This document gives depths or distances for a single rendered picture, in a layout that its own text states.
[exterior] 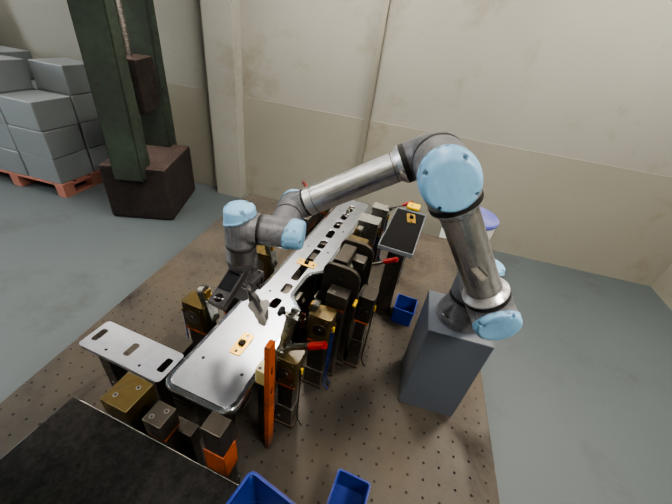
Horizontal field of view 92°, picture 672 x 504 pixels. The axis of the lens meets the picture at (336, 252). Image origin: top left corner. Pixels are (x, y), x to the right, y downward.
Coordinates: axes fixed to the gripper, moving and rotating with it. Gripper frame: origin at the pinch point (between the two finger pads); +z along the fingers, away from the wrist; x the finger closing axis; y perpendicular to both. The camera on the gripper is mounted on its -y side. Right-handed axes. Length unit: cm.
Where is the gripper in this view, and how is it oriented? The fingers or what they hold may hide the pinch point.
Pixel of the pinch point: (240, 318)
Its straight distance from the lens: 99.1
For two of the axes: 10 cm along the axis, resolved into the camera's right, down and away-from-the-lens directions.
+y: 3.5, -5.0, 7.9
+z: -1.2, 8.2, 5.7
